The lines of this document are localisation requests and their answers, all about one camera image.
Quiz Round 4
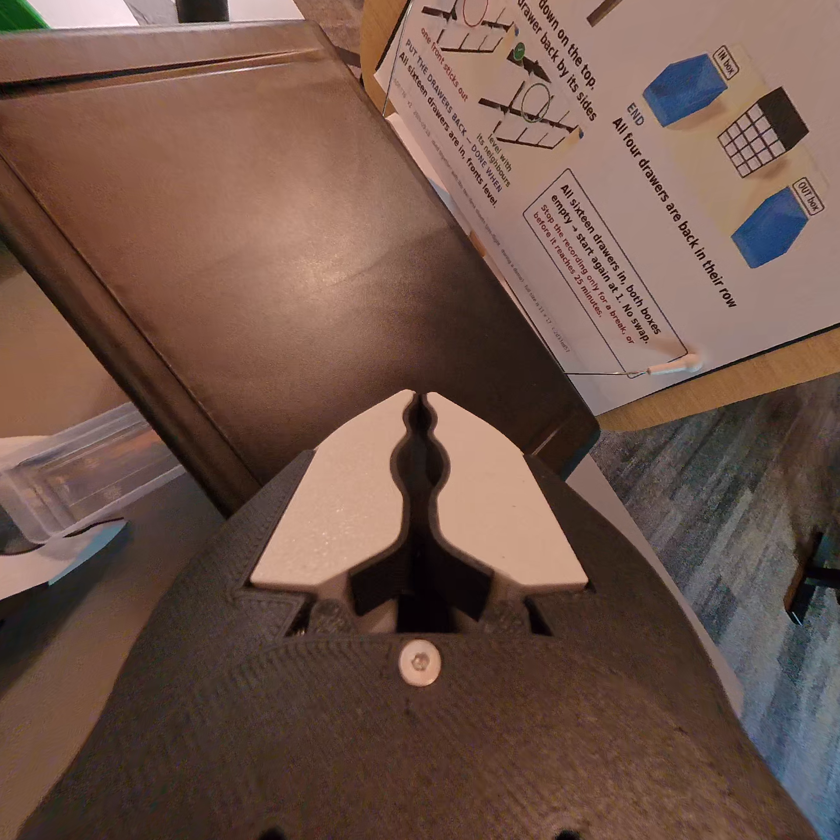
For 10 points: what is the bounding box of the black furniture leg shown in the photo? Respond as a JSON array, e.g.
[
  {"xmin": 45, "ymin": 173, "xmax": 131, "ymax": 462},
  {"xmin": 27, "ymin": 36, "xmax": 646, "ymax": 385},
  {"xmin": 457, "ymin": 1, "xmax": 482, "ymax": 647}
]
[{"xmin": 784, "ymin": 530, "xmax": 840, "ymax": 626}]

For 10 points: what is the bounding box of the black drawer cabinet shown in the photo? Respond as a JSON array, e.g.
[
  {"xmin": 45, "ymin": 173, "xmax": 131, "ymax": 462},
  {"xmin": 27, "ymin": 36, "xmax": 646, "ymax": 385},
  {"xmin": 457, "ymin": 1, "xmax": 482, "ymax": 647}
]
[{"xmin": 0, "ymin": 20, "xmax": 601, "ymax": 519}]

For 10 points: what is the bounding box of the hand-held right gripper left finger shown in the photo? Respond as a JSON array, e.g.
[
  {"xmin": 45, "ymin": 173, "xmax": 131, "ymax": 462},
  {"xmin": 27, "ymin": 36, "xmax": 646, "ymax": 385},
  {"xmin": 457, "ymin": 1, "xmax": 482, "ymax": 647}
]
[{"xmin": 249, "ymin": 389, "xmax": 421, "ymax": 618}]

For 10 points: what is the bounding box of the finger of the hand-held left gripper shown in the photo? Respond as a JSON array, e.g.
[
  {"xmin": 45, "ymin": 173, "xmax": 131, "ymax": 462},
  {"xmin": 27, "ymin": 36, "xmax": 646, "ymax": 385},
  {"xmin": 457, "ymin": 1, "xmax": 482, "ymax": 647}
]
[{"xmin": 0, "ymin": 518, "xmax": 130, "ymax": 601}]

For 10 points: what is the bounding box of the green box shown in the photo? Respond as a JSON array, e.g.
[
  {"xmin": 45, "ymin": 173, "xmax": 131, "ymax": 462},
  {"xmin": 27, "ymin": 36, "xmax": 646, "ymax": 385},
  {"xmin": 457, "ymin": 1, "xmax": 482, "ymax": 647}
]
[{"xmin": 0, "ymin": 0, "xmax": 51, "ymax": 32}]

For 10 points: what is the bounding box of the clear plastic drawer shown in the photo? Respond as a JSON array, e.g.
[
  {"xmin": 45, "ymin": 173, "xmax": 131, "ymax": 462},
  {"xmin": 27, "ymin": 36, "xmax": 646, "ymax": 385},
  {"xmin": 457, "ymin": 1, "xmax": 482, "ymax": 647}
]
[{"xmin": 0, "ymin": 400, "xmax": 186, "ymax": 546}]

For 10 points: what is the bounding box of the white instruction poster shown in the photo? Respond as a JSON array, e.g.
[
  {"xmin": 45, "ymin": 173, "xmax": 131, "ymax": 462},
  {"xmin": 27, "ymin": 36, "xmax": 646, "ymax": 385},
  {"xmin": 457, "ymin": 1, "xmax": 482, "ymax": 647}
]
[{"xmin": 373, "ymin": 0, "xmax": 840, "ymax": 416}]

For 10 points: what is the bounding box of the wooden poster board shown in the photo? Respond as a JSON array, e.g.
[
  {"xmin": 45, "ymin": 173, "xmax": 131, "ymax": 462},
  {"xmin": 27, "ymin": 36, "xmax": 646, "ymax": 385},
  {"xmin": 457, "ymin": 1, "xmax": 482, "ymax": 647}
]
[{"xmin": 360, "ymin": 0, "xmax": 840, "ymax": 434}]

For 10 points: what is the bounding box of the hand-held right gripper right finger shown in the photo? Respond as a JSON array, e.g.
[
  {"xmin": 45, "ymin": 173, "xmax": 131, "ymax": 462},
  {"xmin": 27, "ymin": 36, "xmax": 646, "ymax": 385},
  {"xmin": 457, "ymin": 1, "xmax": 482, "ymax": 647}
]
[{"xmin": 420, "ymin": 391, "xmax": 590, "ymax": 619}]

